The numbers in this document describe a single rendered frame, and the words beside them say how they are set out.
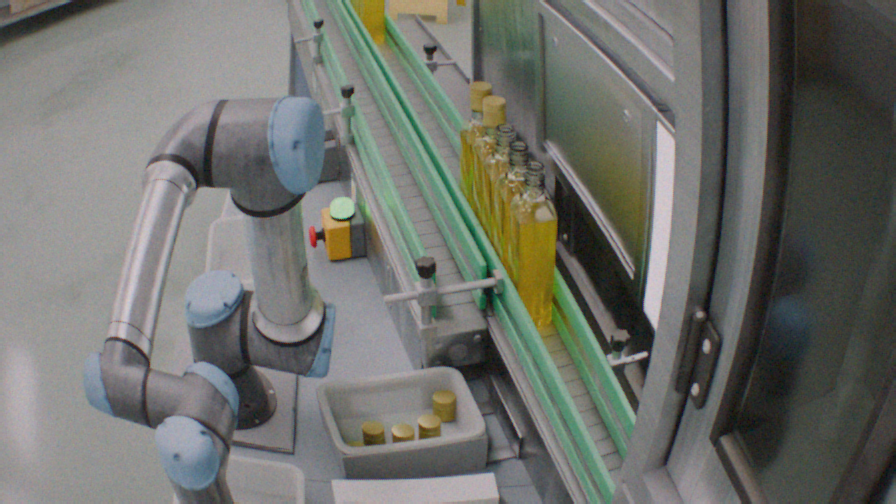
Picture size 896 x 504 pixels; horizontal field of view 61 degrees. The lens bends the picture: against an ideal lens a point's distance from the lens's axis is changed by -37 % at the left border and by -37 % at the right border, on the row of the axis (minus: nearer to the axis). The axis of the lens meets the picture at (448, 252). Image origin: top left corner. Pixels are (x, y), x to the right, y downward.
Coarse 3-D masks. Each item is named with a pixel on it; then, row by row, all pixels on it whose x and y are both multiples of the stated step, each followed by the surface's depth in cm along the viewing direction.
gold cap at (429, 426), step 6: (426, 414) 166; (432, 414) 166; (420, 420) 164; (426, 420) 164; (432, 420) 164; (438, 420) 164; (420, 426) 164; (426, 426) 163; (432, 426) 163; (438, 426) 164; (420, 432) 165; (426, 432) 164; (432, 432) 164; (438, 432) 165; (420, 438) 166; (426, 438) 165
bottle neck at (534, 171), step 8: (528, 168) 158; (536, 168) 160; (544, 168) 159; (528, 176) 159; (536, 176) 158; (544, 176) 159; (528, 184) 160; (536, 184) 159; (544, 184) 160; (528, 192) 160; (536, 192) 160; (536, 200) 161
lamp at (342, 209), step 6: (342, 198) 206; (348, 198) 207; (336, 204) 205; (342, 204) 205; (348, 204) 205; (330, 210) 206; (336, 210) 205; (342, 210) 204; (348, 210) 205; (330, 216) 207; (336, 216) 205; (342, 216) 205; (348, 216) 205
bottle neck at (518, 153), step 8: (512, 144) 164; (520, 144) 164; (512, 152) 163; (520, 152) 162; (528, 152) 164; (512, 160) 164; (520, 160) 163; (528, 160) 164; (512, 168) 164; (520, 168) 164; (512, 176) 165; (520, 176) 165
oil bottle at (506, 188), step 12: (504, 180) 166; (516, 180) 165; (504, 192) 165; (516, 192) 165; (504, 204) 166; (504, 216) 167; (504, 228) 168; (504, 240) 169; (504, 252) 170; (504, 264) 171
